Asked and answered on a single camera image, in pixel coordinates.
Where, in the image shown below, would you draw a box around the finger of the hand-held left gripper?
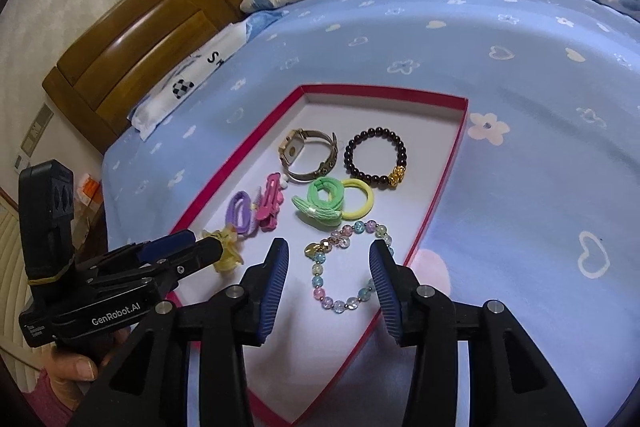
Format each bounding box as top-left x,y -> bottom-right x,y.
150,239 -> 224,291
100,230 -> 197,265

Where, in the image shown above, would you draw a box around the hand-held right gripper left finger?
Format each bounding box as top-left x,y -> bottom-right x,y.
67,237 -> 291,427

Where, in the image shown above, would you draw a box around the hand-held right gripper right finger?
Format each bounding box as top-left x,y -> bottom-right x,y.
368,239 -> 588,427

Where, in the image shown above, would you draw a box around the yellow translucent hair clip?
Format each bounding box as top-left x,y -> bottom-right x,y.
202,227 -> 246,278

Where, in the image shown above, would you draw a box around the pastel bead bracelet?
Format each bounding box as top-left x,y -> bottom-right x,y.
304,219 -> 396,314

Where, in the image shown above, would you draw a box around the purple hair tie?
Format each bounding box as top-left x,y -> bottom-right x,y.
223,191 -> 261,235

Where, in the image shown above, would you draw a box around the pink hair clip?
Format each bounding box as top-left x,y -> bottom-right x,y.
252,173 -> 288,230

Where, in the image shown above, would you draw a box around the green hair tie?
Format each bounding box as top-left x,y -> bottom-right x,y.
291,177 -> 347,228

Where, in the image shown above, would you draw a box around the yellow-green hair tie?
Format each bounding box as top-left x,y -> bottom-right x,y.
340,179 -> 376,222

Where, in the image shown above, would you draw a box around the dark bead bracelet gold charm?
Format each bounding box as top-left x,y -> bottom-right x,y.
344,127 -> 407,188

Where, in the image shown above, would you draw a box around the red shallow cardboard box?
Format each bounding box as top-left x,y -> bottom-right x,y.
165,83 -> 471,425

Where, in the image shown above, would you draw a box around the person's left forearm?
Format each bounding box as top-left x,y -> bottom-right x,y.
22,367 -> 78,427

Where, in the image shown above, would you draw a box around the person's left hand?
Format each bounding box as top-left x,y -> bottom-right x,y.
44,327 -> 133,395

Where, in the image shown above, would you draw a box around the orange white boxes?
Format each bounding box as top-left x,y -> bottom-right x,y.
75,174 -> 106,212

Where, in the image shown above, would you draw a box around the white ribbed panel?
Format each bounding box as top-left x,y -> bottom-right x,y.
0,197 -> 36,343

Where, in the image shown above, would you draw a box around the blue flower print bed sheet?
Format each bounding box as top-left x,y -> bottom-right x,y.
102,0 -> 640,427

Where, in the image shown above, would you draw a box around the white printed pillow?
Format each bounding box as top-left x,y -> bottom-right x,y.
129,9 -> 281,142

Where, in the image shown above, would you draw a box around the wooden headboard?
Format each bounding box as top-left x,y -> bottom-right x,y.
41,0 -> 317,155

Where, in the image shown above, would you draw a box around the wall switch panel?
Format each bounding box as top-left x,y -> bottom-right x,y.
14,103 -> 55,168

